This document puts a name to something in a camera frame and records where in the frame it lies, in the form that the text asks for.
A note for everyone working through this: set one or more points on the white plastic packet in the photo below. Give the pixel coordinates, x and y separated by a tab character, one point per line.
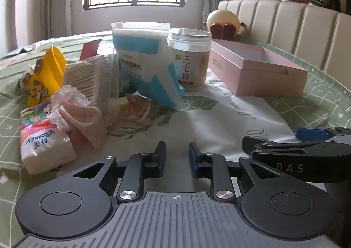
105	48

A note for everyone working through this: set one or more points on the clear jar with beige label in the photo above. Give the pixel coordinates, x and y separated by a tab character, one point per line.
189	64

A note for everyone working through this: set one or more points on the beige padded headboard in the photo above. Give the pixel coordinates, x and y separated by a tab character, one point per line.
301	25

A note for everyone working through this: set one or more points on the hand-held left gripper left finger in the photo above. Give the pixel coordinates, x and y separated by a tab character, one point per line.
161	160

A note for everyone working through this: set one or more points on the cream round plush toy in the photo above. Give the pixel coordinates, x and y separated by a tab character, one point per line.
222	19

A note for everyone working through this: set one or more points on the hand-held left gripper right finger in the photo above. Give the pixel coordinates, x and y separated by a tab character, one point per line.
194	160

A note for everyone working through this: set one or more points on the pink cardboard box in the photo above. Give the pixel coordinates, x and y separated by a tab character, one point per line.
257	72

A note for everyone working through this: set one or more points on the red packet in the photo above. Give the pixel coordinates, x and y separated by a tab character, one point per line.
90	50

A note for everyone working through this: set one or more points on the pink lace cloth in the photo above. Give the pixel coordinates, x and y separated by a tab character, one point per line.
85	121

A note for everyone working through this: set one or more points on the yellow snack package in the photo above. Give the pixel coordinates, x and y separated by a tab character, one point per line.
50	69

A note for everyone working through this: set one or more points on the cotton swab pack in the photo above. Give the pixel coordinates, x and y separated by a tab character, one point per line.
87	78

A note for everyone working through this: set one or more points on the blue white cotton pad bag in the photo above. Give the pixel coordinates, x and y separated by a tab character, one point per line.
139	53

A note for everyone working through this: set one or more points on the printed tissue pack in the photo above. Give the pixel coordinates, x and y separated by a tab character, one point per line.
44	143

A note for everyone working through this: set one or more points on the rubber bands in bag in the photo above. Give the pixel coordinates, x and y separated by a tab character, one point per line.
137	108

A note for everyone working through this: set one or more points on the green printed bed sheet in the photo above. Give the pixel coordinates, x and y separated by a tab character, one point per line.
315	99

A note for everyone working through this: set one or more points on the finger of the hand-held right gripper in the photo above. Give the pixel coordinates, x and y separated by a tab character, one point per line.
312	134
315	165

